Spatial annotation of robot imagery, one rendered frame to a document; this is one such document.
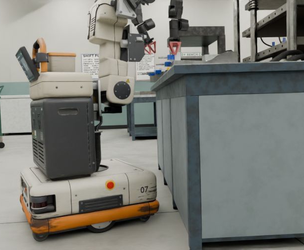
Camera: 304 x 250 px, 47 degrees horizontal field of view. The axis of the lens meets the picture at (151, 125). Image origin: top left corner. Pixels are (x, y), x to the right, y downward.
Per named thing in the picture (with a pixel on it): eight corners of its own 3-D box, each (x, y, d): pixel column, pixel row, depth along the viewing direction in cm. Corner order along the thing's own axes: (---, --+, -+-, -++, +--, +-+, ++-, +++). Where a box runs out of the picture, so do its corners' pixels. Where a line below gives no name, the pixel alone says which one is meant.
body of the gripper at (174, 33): (178, 42, 215) (178, 31, 215) (181, 40, 205) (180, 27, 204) (167, 43, 215) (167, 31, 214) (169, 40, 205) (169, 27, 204)
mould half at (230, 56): (173, 76, 203) (172, 52, 202) (168, 79, 229) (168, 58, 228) (258, 73, 206) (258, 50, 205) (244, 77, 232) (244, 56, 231)
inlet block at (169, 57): (158, 61, 208) (158, 52, 207) (157, 62, 213) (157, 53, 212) (180, 61, 209) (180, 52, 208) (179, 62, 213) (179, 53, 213)
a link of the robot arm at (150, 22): (130, 19, 239) (135, 16, 232) (144, 12, 243) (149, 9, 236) (138, 35, 242) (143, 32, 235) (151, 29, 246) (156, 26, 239)
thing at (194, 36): (181, 137, 641) (178, 23, 628) (168, 131, 793) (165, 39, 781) (231, 135, 651) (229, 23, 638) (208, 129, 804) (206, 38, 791)
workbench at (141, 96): (131, 141, 614) (129, 90, 609) (126, 132, 803) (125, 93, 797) (170, 139, 622) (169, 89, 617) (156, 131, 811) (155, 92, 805)
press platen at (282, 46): (295, 44, 224) (295, 36, 223) (242, 64, 333) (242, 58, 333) (407, 41, 227) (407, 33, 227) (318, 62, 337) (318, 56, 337)
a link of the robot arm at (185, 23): (168, 8, 209) (177, 8, 203) (183, 10, 216) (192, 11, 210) (166, 29, 212) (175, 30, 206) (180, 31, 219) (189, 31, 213)
